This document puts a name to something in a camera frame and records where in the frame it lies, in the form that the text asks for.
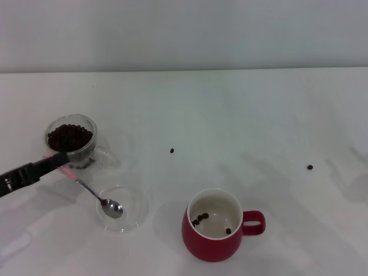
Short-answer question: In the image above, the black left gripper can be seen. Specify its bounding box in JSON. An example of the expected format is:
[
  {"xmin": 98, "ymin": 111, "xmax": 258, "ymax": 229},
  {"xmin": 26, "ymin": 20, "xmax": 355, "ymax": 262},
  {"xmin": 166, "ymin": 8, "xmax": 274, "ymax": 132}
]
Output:
[{"xmin": 0, "ymin": 151, "xmax": 70, "ymax": 199}]

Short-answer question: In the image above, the clear double-wall glass cup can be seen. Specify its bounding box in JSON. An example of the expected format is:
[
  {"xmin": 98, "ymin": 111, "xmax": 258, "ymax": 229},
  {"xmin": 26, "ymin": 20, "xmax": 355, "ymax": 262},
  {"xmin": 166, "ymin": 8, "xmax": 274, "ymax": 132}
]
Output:
[{"xmin": 43, "ymin": 114, "xmax": 120, "ymax": 174}]

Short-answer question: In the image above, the pink handled metal spoon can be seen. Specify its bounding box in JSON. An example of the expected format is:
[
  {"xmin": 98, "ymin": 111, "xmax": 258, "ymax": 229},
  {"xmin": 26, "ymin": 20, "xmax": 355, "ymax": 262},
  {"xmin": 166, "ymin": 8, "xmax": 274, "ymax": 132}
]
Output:
[{"xmin": 42, "ymin": 151, "xmax": 124, "ymax": 220}]

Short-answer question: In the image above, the red mug white inside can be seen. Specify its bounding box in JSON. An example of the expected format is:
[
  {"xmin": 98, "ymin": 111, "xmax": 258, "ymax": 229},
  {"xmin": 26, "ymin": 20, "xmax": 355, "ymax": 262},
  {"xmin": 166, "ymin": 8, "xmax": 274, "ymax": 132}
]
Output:
[{"xmin": 181, "ymin": 188, "xmax": 267, "ymax": 263}]

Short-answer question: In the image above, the coffee bean heap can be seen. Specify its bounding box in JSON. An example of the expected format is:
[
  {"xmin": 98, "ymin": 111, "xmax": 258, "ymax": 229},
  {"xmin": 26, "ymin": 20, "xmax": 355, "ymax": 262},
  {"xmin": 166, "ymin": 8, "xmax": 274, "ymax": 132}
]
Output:
[{"xmin": 47, "ymin": 124, "xmax": 94, "ymax": 152}]

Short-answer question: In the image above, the small coffee bean cluster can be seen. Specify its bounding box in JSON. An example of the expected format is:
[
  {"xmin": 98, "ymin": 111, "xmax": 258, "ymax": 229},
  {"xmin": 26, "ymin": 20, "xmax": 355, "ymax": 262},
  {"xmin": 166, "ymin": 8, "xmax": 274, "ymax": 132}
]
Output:
[{"xmin": 191, "ymin": 212, "xmax": 210, "ymax": 228}]

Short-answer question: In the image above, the clear round glass dish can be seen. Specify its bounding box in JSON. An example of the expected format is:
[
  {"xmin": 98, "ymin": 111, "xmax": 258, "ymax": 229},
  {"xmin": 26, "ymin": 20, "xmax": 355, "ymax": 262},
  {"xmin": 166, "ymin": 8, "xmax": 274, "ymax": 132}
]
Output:
[{"xmin": 95, "ymin": 186, "xmax": 150, "ymax": 234}]

